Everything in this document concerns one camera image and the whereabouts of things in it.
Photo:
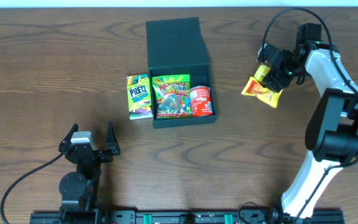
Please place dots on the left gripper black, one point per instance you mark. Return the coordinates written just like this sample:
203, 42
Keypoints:
99, 154

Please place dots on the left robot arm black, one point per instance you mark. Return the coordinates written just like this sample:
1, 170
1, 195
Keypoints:
79, 189

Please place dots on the yellow orange snack packet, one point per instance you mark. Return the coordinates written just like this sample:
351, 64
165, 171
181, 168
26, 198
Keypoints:
254, 88

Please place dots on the red Pringles can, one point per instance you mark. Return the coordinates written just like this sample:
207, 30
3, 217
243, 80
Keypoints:
200, 100

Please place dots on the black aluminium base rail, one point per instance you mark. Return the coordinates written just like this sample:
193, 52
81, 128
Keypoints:
133, 217

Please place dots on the yellow snack can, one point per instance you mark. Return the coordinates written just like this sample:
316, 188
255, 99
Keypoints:
261, 72

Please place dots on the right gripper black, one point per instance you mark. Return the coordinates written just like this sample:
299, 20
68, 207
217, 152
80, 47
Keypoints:
276, 81

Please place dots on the black open gift box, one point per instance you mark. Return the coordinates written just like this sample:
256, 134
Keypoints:
176, 47

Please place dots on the green Haribo gummy bag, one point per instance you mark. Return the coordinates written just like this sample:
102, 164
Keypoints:
172, 93

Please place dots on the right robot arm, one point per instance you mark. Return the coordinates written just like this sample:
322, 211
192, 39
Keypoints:
331, 136

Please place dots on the Pretz snack box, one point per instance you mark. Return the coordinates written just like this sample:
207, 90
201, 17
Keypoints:
139, 96

